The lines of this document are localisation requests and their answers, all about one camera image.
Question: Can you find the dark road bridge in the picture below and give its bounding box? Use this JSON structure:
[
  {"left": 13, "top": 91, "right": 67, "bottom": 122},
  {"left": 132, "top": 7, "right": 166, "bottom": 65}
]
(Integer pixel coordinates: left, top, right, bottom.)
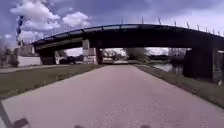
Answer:
[{"left": 31, "top": 22, "right": 224, "bottom": 82}]

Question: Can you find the grass strip with bare patches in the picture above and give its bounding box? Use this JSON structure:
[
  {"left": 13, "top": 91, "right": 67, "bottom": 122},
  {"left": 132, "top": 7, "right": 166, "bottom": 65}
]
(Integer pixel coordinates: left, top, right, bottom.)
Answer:
[{"left": 0, "top": 63, "right": 105, "bottom": 100}]

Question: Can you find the tall signal mast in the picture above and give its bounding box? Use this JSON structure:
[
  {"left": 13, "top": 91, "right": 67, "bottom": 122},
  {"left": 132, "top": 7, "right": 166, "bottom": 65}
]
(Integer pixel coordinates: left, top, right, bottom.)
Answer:
[{"left": 15, "top": 14, "right": 26, "bottom": 48}]

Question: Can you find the grey paved path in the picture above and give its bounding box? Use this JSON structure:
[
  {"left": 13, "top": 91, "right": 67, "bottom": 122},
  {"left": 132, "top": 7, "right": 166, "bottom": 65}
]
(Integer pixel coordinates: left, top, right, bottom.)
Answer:
[{"left": 0, "top": 64, "right": 224, "bottom": 128}]

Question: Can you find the grass verge with white flowers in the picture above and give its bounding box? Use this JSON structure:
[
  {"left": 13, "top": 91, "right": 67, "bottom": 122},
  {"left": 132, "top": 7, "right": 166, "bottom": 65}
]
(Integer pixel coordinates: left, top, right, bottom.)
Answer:
[{"left": 133, "top": 63, "right": 224, "bottom": 110}]

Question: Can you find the river water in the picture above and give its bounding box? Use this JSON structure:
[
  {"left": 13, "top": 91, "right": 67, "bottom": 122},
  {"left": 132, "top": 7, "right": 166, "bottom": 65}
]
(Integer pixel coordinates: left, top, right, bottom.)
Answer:
[{"left": 151, "top": 62, "right": 185, "bottom": 75}]

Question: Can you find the pale low building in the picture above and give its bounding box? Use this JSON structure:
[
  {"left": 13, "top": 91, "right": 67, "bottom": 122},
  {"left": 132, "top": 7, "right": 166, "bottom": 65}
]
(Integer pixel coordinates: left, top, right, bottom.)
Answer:
[{"left": 14, "top": 44, "right": 44, "bottom": 68}]

